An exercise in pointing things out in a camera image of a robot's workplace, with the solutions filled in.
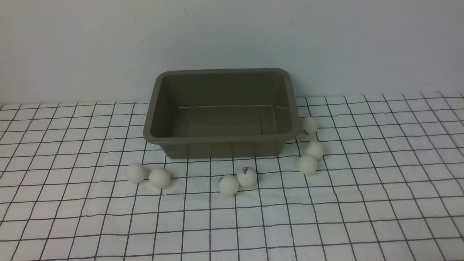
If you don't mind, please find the white ball with logo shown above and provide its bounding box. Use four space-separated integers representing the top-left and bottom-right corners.
236 167 257 188

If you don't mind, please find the olive green plastic bin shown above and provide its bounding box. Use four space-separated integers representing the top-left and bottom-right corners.
143 68 301 159

